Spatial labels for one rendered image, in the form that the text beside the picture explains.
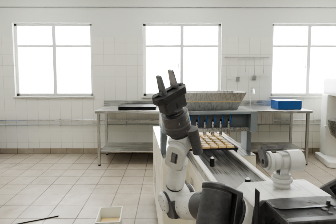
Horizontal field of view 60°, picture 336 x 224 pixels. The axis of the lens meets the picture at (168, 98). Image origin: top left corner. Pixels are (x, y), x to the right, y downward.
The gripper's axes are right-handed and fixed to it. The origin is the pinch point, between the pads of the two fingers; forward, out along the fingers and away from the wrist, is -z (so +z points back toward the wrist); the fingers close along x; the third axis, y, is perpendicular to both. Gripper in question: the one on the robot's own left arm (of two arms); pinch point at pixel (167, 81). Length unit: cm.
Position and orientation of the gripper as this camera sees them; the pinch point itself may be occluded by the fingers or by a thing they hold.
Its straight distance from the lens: 89.6
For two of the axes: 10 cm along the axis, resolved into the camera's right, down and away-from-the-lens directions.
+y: 6.2, 1.9, -7.6
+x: 7.5, -4.2, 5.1
